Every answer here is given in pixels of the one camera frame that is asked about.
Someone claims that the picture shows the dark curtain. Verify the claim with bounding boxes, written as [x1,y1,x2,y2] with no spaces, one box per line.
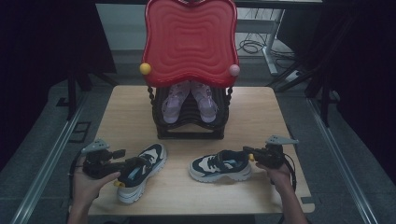
[276,0,396,188]
[0,0,118,172]

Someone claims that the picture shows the black and white sneaker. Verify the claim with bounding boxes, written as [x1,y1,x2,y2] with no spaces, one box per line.
[113,143,168,204]
[189,149,253,184]

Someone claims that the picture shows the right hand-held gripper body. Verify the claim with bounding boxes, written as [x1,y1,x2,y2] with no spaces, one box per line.
[254,134,300,170]

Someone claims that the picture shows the red and black shoe rack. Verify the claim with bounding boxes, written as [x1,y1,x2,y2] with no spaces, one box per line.
[138,0,241,141]

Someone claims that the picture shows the person's left hand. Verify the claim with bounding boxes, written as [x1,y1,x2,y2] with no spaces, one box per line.
[72,171,121,209]

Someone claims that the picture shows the black metal stand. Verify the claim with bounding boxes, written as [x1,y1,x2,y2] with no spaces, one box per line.
[265,55,341,129]
[55,62,120,122]

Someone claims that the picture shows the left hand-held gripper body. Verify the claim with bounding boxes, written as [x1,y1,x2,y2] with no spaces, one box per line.
[81,138,125,180]

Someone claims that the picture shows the metal floor rail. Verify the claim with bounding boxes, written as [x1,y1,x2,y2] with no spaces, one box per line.
[306,96,379,224]
[10,92,89,224]

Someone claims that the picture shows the white power strip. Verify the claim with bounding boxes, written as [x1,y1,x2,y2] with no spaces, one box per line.
[284,69,304,84]

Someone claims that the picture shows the coiled black floor cables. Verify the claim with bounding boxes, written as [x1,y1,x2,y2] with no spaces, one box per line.
[237,31,295,62]

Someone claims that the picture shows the purple child's shoe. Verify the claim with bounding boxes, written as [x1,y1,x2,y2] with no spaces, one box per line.
[190,81,219,124]
[162,80,191,124]

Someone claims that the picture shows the person's right hand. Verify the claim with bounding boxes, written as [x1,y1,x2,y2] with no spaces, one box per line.
[256,163,294,191]

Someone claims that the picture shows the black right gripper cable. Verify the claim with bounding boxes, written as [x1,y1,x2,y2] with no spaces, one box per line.
[277,153,299,224]

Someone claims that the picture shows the white desk frame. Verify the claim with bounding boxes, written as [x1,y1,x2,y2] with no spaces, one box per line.
[235,8,286,77]

